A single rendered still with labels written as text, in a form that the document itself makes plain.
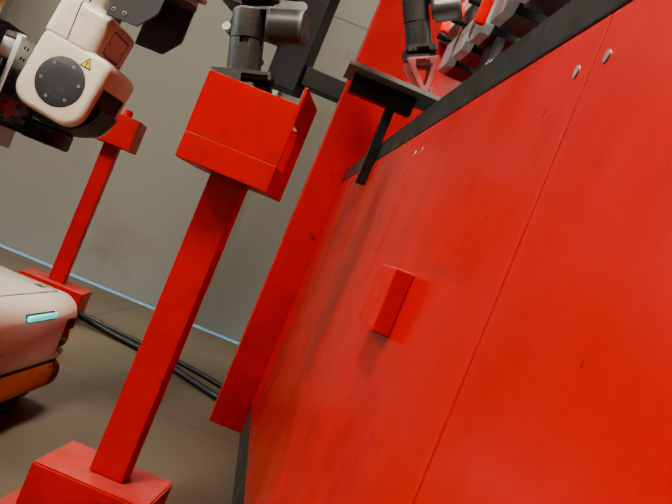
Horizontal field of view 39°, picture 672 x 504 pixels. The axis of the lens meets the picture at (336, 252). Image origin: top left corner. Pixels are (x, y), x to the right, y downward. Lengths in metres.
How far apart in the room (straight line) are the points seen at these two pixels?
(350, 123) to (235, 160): 1.43
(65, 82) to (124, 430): 0.76
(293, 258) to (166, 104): 2.42
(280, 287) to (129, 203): 2.37
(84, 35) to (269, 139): 0.64
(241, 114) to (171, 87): 3.68
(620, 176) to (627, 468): 0.19
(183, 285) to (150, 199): 3.56
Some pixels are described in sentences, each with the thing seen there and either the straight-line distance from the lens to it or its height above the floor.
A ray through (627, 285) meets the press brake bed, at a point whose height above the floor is 0.64.
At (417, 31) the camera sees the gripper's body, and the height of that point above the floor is 1.12.
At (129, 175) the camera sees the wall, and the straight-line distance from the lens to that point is 5.21.
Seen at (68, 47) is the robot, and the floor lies 0.80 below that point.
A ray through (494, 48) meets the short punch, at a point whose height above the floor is 1.15.
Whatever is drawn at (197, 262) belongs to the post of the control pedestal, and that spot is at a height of 0.51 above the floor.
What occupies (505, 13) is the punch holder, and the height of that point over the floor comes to 1.18.
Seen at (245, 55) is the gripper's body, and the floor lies 0.86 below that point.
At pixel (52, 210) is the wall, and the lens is 5.31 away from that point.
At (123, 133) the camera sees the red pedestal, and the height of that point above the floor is 0.73.
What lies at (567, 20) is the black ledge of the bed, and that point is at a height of 0.85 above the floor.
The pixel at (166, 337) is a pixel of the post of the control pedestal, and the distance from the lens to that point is 1.63.
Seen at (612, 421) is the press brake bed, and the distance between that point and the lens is 0.41.
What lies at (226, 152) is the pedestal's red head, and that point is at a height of 0.70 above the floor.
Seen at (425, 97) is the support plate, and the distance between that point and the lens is 2.05.
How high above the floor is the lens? 0.61
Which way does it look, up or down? level
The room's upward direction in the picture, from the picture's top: 22 degrees clockwise
